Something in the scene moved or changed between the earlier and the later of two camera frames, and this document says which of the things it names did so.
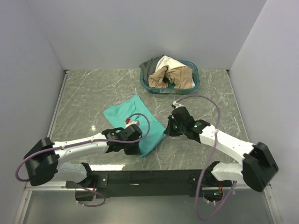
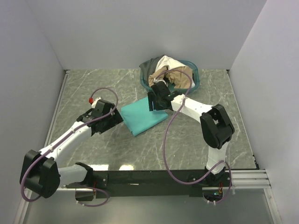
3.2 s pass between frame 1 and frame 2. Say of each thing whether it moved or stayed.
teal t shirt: moved
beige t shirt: stayed
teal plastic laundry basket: stayed
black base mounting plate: stayed
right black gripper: moved
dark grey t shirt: stayed
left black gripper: moved
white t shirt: stayed
